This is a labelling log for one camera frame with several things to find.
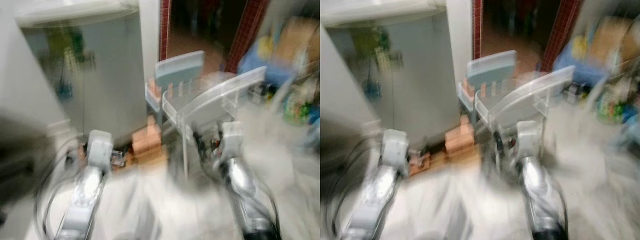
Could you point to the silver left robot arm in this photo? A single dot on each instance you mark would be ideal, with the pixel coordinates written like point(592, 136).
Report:
point(85, 195)
point(375, 195)

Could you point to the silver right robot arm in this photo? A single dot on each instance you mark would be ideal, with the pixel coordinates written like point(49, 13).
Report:
point(540, 190)
point(245, 190)

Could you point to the blue bag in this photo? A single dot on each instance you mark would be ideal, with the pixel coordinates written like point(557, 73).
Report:
point(575, 67)
point(260, 67)

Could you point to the light blue child chair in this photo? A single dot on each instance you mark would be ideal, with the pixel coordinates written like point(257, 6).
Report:
point(180, 67)
point(492, 67)

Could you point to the brown cardboard box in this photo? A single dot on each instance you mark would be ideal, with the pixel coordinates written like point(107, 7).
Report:
point(295, 40)
point(607, 37)

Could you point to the clear plastic chair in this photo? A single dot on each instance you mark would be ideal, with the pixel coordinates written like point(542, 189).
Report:
point(530, 90)
point(220, 92)

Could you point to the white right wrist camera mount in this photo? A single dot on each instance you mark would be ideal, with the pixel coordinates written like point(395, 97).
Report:
point(529, 140)
point(231, 140)

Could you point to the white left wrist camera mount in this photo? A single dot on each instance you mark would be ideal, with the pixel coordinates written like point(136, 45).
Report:
point(396, 147)
point(100, 147)

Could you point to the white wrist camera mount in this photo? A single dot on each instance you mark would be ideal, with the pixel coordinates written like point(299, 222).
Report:
point(231, 140)
point(396, 147)
point(100, 147)
point(529, 140)

